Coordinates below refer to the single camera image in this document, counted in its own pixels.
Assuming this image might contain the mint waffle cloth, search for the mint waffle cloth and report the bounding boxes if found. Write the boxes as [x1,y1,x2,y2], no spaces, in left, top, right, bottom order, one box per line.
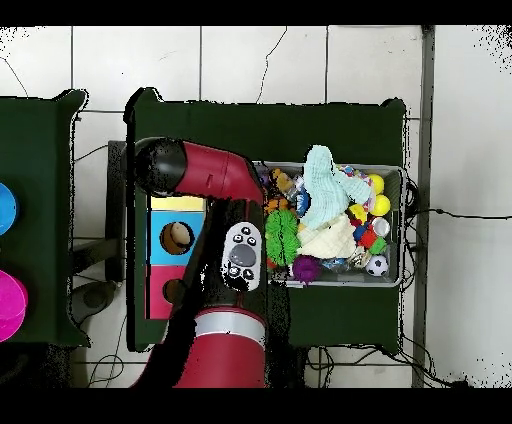
[299,144,375,231]

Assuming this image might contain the wooden box three holes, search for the wooden box three holes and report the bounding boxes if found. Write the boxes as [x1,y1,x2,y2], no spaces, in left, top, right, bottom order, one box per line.
[145,195,207,321]

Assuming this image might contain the shallow clear mesh bin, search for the shallow clear mesh bin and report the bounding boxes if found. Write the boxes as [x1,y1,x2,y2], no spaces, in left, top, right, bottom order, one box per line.
[251,161,404,288]

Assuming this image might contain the green spiky rubber ball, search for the green spiky rubber ball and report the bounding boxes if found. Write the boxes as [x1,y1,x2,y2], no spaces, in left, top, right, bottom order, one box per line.
[264,233,301,268]

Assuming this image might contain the purple rubber toy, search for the purple rubber toy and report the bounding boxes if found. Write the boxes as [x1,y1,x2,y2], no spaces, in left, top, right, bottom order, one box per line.
[291,255,321,285]

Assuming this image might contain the cream waffle cloth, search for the cream waffle cloth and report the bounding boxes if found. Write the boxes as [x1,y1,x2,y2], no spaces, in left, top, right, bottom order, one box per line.
[296,213,357,260]

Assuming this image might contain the dark green table cloth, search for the dark green table cloth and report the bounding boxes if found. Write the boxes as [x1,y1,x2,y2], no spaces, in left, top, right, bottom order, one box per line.
[0,89,91,347]
[125,87,407,353]

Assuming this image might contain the yellow cheese wedge toy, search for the yellow cheese wedge toy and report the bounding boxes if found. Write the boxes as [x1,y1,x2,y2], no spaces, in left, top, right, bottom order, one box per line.
[347,202,368,223]

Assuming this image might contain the smooth yellow ball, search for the smooth yellow ball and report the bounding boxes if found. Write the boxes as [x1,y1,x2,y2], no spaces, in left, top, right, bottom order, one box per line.
[367,172,386,196]

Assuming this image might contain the yellow tennis ball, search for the yellow tennis ball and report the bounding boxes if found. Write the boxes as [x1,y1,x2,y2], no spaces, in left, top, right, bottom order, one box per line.
[369,193,392,217]

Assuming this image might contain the small red soda can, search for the small red soda can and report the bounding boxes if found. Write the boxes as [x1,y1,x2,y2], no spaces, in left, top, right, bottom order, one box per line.
[370,216,391,238]

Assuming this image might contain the small soccer ball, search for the small soccer ball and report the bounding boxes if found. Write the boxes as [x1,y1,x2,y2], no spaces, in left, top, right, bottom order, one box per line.
[364,254,390,278]

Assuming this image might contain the long grey strip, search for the long grey strip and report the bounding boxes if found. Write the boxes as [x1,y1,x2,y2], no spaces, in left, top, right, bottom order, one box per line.
[413,25,436,388]

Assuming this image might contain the blue round disc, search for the blue round disc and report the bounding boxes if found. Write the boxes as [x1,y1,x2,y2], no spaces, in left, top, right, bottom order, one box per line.
[0,181,19,237]

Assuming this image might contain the magenta round disc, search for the magenta round disc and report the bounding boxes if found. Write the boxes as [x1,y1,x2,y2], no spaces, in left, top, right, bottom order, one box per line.
[0,269,29,343]

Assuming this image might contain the black floor cable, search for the black floor cable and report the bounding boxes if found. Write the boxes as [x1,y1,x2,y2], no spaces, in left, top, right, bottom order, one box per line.
[403,207,512,220]

